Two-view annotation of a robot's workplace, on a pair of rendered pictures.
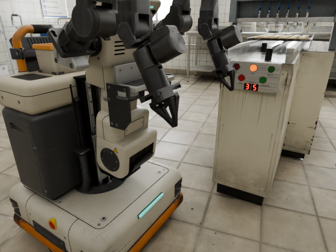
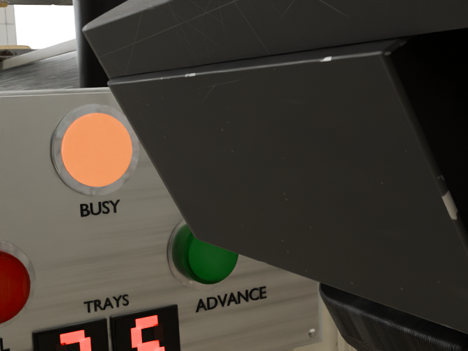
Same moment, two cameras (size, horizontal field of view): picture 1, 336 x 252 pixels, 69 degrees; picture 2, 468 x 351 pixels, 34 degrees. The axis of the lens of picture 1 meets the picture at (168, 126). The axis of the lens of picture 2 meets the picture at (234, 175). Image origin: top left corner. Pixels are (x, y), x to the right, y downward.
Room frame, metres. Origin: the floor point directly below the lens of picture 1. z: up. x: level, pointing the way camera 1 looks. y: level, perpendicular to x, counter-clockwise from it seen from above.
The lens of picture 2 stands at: (0.96, -0.15, 0.83)
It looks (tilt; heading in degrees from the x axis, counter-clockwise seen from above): 5 degrees down; 301
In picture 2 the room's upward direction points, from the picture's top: 3 degrees counter-clockwise
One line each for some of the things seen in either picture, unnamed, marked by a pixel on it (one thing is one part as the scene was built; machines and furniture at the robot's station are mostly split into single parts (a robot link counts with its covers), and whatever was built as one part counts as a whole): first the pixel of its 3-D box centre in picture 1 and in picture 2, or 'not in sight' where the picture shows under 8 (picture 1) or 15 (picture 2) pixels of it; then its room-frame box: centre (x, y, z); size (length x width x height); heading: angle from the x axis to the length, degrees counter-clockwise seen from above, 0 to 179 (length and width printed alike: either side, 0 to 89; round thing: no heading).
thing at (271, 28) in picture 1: (273, 28); not in sight; (4.48, -1.81, 0.94); 0.33 x 0.33 x 0.12
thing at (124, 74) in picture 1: (139, 91); not in sight; (0.90, 0.11, 0.77); 0.28 x 0.16 x 0.22; 148
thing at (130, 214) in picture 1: (102, 195); not in sight; (1.06, 0.35, 0.16); 0.67 x 0.64 x 0.25; 58
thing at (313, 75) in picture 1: (277, 88); not in sight; (2.36, -1.08, 0.42); 1.28 x 0.72 x 0.84; 150
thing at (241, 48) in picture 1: (262, 41); not in sight; (2.12, -0.78, 0.87); 2.01 x 0.03 x 0.07; 150
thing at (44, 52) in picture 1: (67, 56); not in sight; (1.12, 0.45, 0.87); 0.23 x 0.15 x 0.11; 148
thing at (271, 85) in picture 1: (253, 76); (90, 240); (1.19, -0.42, 0.77); 0.24 x 0.04 x 0.14; 60
